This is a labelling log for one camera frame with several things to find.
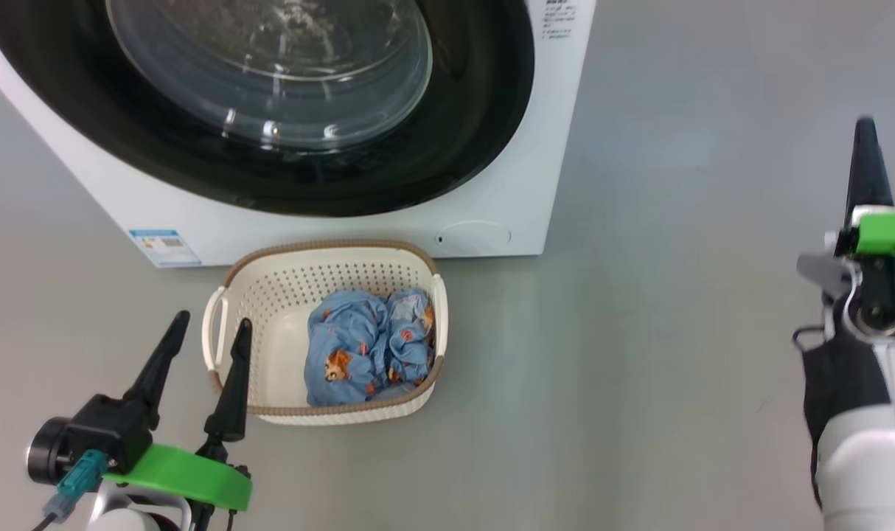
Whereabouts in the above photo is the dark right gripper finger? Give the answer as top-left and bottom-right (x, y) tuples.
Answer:
(845, 116), (895, 223)

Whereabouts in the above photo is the cream perforated laundry basket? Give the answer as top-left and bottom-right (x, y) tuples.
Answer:
(201, 239), (449, 426)

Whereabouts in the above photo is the teal left camera cable plug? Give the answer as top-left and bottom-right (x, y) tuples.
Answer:
(44, 449), (110, 521)

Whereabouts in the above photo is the black round glass washer door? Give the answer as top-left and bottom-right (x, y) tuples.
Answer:
(0, 0), (537, 218)

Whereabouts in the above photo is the blue white energy label sticker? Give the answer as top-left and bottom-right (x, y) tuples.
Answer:
(128, 229), (202, 268)

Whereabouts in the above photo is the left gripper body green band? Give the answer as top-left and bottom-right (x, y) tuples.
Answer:
(101, 434), (254, 531)

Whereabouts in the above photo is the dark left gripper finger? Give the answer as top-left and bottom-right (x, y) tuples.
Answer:
(122, 310), (192, 431)
(203, 318), (254, 444)

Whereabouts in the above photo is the blue garment with orange print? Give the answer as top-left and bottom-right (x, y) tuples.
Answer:
(305, 287), (436, 408)

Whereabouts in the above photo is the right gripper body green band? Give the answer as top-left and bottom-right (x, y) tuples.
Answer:
(796, 206), (895, 346)

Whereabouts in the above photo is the white front-load washing machine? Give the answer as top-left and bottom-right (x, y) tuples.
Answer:
(0, 0), (597, 268)

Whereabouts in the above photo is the round white washer filter cover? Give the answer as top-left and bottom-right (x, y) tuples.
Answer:
(434, 221), (512, 257)

